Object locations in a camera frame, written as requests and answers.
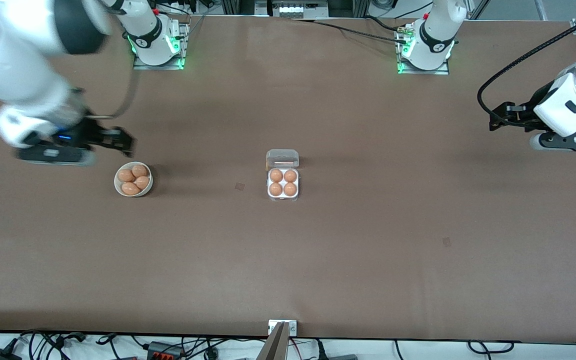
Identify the black orange connector box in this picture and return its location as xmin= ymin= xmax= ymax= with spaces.
xmin=147 ymin=341 xmax=185 ymax=360

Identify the long black table cable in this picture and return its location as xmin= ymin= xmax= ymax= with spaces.
xmin=292 ymin=18 xmax=409 ymax=45

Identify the black looped cable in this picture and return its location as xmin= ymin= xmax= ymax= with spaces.
xmin=468 ymin=340 xmax=515 ymax=354

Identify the black plug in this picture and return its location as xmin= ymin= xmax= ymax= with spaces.
xmin=315 ymin=340 xmax=359 ymax=360

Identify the white power strip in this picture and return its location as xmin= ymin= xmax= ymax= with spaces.
xmin=272 ymin=2 xmax=320 ymax=17

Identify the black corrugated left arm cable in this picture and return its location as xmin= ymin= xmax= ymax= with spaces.
xmin=477 ymin=9 xmax=576 ymax=121

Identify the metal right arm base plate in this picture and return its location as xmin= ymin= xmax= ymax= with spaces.
xmin=132 ymin=20 xmax=188 ymax=71

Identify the short black table cable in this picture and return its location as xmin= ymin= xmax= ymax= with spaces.
xmin=365 ymin=16 xmax=404 ymax=33

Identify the metal front camera mount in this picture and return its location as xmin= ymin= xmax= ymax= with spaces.
xmin=255 ymin=320 xmax=298 ymax=360

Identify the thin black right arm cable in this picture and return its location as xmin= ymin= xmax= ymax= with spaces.
xmin=88 ymin=62 xmax=139 ymax=121

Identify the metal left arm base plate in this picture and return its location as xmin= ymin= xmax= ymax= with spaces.
xmin=397 ymin=22 xmax=451 ymax=76

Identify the clear plastic egg carton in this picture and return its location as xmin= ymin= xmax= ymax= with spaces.
xmin=266 ymin=149 xmax=301 ymax=202

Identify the white round bowl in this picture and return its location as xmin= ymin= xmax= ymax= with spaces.
xmin=114 ymin=161 xmax=154 ymax=198

